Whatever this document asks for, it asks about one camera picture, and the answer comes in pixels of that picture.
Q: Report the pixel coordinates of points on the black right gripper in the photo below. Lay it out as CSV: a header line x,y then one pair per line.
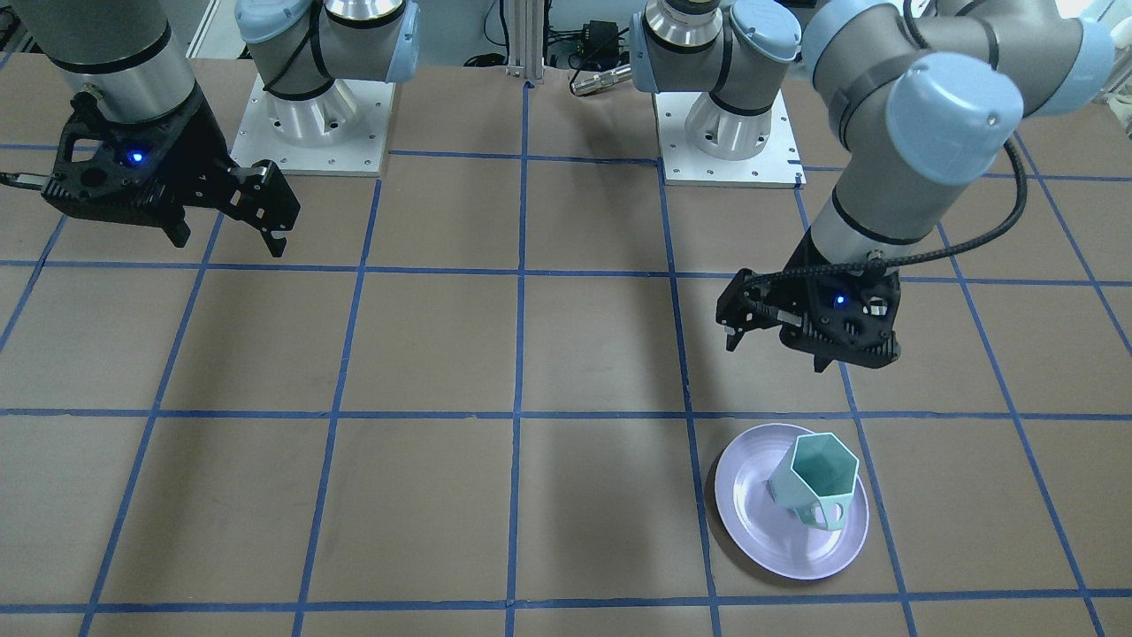
x,y
198,149

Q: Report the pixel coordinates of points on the mint green faceted cup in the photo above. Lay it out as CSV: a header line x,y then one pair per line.
x,y
816,479

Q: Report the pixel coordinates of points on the lavender round plate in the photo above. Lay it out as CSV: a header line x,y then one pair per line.
x,y
771,535

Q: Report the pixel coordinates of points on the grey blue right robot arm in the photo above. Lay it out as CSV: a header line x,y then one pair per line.
x,y
128,54

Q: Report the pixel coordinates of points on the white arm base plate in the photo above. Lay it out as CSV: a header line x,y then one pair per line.
x,y
341,133
730,146

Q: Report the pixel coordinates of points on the black power adapter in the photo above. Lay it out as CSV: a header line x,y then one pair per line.
x,y
600,37

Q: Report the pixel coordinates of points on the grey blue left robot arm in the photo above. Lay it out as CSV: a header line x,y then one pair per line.
x,y
925,107

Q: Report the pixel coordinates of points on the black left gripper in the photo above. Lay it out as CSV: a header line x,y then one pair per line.
x,y
741,311

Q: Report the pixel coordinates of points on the aluminium frame post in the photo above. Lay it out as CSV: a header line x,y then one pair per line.
x,y
526,36

